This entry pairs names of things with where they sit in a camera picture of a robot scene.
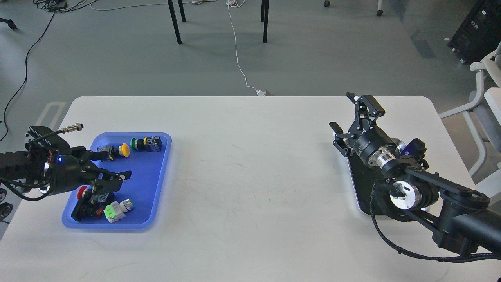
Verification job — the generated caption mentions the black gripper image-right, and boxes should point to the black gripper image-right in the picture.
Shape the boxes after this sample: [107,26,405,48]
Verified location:
[329,92,399,168]

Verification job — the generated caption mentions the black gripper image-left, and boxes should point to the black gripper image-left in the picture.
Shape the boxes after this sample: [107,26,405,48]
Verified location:
[45,147,132,196]

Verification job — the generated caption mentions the silver metal tray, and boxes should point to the silver metal tray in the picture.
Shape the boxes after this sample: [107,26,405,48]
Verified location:
[346,137,431,217]

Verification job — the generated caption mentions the blue plastic tray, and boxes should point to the blue plastic tray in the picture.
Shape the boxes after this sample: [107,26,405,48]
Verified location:
[61,132,172,230]

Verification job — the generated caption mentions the yellow push button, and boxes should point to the yellow push button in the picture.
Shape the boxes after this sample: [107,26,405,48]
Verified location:
[97,143,130,162]

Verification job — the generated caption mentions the red emergency stop button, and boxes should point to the red emergency stop button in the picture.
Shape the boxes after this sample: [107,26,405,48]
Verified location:
[70,186,114,222]

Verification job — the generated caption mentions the green push button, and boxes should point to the green push button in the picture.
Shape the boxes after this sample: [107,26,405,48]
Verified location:
[130,136,162,152]

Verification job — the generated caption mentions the white office chair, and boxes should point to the white office chair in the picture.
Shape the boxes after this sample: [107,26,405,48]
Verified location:
[440,45,500,178]

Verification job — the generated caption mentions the black table legs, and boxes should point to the black table legs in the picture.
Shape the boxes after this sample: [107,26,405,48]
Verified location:
[167,0,270,45]

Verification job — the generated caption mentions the black equipment case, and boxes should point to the black equipment case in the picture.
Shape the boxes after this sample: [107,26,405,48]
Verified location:
[447,0,501,64]

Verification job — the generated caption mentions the white green connector switch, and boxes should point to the white green connector switch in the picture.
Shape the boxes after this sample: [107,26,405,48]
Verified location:
[103,199,134,223]

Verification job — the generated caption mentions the black cable on floor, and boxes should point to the black cable on floor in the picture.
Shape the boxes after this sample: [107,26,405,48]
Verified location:
[0,0,90,142]

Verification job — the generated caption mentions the white cable on floor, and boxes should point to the white cable on floor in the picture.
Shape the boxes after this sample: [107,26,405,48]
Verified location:
[90,0,267,97]

